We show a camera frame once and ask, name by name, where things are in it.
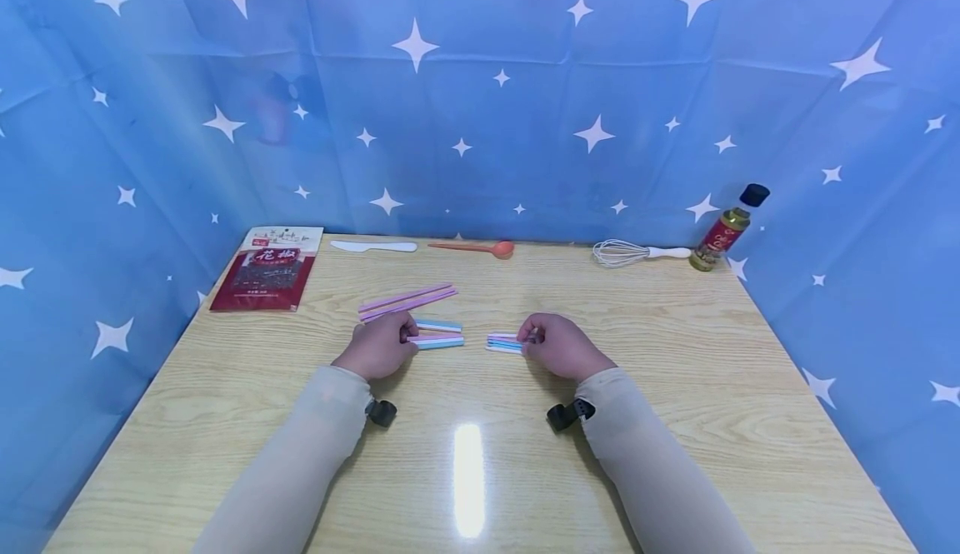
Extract person's right hand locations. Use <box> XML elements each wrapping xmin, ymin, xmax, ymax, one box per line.
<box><xmin>517</xmin><ymin>313</ymin><xmax>618</xmax><ymax>383</ymax></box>

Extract oil bottle with black cap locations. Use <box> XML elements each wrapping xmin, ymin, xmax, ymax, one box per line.
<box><xmin>689</xmin><ymin>183</ymin><xmax>772</xmax><ymax>273</ymax></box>

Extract person's left forearm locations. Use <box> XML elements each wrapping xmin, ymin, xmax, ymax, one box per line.
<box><xmin>191</xmin><ymin>364</ymin><xmax>375</xmax><ymax>554</ymax></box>

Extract red spice packet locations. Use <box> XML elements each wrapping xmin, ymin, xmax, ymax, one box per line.
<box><xmin>209</xmin><ymin>227</ymin><xmax>325</xmax><ymax>313</ymax></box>

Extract person's right forearm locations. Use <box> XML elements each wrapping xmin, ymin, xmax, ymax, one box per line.
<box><xmin>575</xmin><ymin>367</ymin><xmax>758</xmax><ymax>554</ymax></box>

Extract white-handled wire whisk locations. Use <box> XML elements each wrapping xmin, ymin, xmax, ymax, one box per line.
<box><xmin>592</xmin><ymin>239</ymin><xmax>693</xmax><ymax>268</ymax></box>

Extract orange plastic spoon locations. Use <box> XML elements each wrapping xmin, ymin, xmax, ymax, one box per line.
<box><xmin>427</xmin><ymin>240</ymin><xmax>516</xmax><ymax>261</ymax></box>

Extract white plastic knife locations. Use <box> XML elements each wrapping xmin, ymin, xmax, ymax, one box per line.
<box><xmin>330</xmin><ymin>240</ymin><xmax>418</xmax><ymax>253</ymax></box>

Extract person's left hand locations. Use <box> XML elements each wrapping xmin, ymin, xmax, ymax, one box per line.
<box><xmin>332</xmin><ymin>311</ymin><xmax>420</xmax><ymax>382</ymax></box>

